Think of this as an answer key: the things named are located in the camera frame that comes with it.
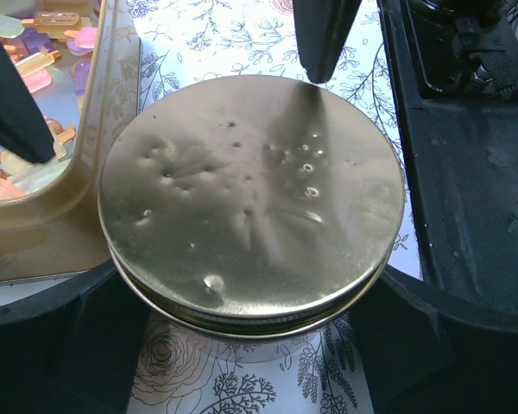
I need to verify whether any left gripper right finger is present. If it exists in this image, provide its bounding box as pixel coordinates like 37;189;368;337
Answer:
348;267;518;413

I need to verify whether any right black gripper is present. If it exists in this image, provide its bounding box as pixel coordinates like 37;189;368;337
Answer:
380;1;518;317

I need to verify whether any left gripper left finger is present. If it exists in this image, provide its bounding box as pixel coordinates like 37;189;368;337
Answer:
0;261;149;413

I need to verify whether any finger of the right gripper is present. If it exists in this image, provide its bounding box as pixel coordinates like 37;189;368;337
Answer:
293;0;361;83
0;43;55;164

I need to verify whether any tin of popsicle candies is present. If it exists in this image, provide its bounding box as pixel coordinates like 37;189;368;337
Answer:
0;1;141;284

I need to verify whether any round wooden jar lid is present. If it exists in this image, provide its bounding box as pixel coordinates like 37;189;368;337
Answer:
98;75;405;342

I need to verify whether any clear plastic jar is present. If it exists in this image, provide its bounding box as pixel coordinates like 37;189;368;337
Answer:
217;329;321;363

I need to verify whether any floral table mat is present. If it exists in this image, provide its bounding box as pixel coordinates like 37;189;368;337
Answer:
0;0;424;414

